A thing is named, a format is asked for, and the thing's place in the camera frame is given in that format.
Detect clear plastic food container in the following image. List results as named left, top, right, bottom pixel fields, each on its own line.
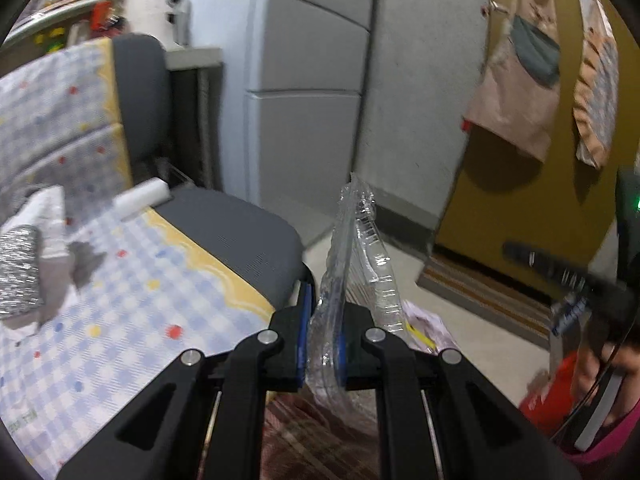
left=306, top=172, right=403, bottom=423

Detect pale printed plastic bag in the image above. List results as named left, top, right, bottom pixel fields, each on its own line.
left=400, top=300, right=462, bottom=357

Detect person's pink clothing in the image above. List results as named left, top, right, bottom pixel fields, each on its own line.
left=550, top=400, right=640, bottom=467

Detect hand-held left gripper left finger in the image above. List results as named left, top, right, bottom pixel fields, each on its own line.
left=56, top=280, right=317, bottom=480

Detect checkered hanging cloth bag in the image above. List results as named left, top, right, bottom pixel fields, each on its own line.
left=571, top=0, right=622, bottom=169

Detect yellow-brown door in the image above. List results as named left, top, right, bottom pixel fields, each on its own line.
left=434, top=0, right=628, bottom=356

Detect pink hanging tote bag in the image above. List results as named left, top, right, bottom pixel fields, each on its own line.
left=462, top=0, right=562, bottom=163

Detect cluttered metal kitchen shelf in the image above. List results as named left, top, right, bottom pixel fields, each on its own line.
left=0, top=0, right=127, bottom=58

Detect grey countertop ledge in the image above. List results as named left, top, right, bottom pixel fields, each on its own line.
left=165, top=46, right=223, bottom=70

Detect white paper roll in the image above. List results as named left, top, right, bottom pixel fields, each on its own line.
left=112, top=177, right=172, bottom=221

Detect red plastic bag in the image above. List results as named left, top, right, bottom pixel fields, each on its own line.
left=519, top=352, right=583, bottom=435

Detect striped doormat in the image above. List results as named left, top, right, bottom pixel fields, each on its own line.
left=416, top=252, right=557, bottom=352

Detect white kitchen appliance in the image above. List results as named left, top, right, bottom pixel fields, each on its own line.
left=122, top=0, right=193, bottom=51

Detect grey refrigerator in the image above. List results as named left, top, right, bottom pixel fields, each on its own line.
left=244, top=0, right=493, bottom=261

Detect grey hanging pouch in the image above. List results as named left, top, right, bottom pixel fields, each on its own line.
left=509, top=15, right=562, bottom=86

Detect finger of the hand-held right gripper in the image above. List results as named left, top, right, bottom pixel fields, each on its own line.
left=502, top=241, right=635, bottom=327
left=550, top=290, right=593, bottom=339

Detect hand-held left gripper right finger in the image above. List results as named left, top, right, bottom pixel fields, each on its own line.
left=334, top=305, right=583, bottom=480

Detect grey office chair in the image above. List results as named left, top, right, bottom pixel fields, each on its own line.
left=112, top=34, right=313, bottom=321

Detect checkered dotted seat cloth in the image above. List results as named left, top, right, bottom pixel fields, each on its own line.
left=0, top=40, right=276, bottom=466

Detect silver foil packet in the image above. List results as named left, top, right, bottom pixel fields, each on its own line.
left=0, top=225, right=43, bottom=318

